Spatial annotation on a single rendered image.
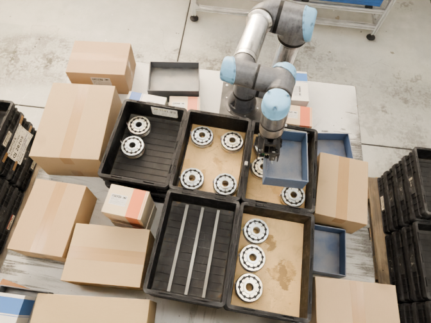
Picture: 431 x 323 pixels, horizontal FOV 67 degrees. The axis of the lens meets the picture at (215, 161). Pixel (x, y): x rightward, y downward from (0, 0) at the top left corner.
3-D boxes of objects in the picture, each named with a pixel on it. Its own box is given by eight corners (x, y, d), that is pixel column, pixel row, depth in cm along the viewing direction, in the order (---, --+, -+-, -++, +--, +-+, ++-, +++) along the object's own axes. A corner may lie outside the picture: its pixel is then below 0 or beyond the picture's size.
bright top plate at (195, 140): (194, 124, 155) (194, 124, 154) (215, 129, 154) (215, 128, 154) (188, 142, 151) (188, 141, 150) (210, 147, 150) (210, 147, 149)
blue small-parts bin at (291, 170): (263, 137, 128) (267, 128, 122) (301, 141, 128) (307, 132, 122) (261, 184, 119) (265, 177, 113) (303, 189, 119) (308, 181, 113)
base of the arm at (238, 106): (228, 90, 178) (230, 77, 170) (256, 93, 178) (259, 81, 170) (226, 113, 171) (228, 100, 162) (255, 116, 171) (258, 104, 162)
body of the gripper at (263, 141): (255, 160, 109) (257, 142, 98) (257, 138, 113) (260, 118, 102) (278, 162, 108) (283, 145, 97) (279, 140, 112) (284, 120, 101)
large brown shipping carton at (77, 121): (68, 106, 175) (52, 82, 157) (124, 109, 176) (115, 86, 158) (48, 174, 158) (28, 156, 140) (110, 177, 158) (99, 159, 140)
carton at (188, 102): (169, 123, 173) (168, 115, 166) (170, 104, 178) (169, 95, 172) (199, 124, 174) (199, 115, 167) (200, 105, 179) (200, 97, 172)
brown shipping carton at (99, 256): (75, 284, 137) (59, 280, 122) (88, 232, 146) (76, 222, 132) (146, 291, 136) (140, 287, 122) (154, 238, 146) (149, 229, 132)
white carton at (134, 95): (126, 119, 173) (122, 109, 165) (133, 101, 178) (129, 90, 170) (162, 125, 172) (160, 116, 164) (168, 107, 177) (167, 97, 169)
